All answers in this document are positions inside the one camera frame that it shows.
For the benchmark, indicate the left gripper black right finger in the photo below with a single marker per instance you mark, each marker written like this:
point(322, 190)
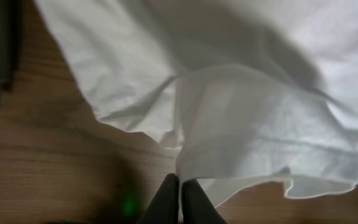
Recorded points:
point(196, 206)

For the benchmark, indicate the white t-shirt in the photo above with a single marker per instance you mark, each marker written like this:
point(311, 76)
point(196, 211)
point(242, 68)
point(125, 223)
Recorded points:
point(248, 92)

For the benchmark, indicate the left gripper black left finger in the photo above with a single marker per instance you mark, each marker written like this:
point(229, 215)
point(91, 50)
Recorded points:
point(163, 209)

